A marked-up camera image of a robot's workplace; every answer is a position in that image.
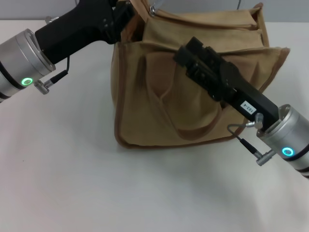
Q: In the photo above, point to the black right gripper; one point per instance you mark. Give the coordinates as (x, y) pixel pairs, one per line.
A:
(246, 96)

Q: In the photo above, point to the silver metal zipper pull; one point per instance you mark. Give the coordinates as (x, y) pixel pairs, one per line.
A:
(157, 6)

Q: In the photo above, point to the khaki canvas food bag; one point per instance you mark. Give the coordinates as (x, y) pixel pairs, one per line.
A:
(164, 113)

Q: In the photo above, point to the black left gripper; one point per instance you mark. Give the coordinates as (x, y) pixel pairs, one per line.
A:
(77, 31)

